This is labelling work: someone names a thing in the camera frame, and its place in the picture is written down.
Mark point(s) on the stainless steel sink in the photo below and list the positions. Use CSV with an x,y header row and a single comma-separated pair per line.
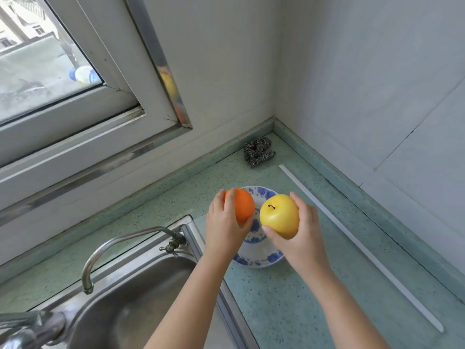
x,y
145,305

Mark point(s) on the orange fruit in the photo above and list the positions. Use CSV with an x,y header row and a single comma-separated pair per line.
x,y
244,207

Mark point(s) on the white framed window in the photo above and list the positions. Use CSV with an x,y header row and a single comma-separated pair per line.
x,y
72,118

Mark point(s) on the person's right hand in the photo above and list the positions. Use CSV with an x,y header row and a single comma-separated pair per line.
x,y
305,250

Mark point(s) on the yellow apple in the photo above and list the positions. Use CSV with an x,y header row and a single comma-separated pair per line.
x,y
279,216

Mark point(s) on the small curved metal faucet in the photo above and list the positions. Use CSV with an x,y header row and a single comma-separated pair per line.
x,y
87,287

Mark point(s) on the long white plastic strip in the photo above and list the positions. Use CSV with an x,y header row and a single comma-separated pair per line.
x,y
363,250

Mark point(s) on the white blue plastic bottle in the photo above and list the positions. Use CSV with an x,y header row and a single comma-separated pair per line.
x,y
85,75

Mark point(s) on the person's left forearm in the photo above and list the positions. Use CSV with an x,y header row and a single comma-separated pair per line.
x,y
192,308

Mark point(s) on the person's left hand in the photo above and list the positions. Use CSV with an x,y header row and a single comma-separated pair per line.
x,y
221,236

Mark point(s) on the steel wool scrubber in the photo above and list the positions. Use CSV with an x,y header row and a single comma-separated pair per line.
x,y
258,152

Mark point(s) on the blue patterned white plate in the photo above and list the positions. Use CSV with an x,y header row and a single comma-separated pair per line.
x,y
258,257

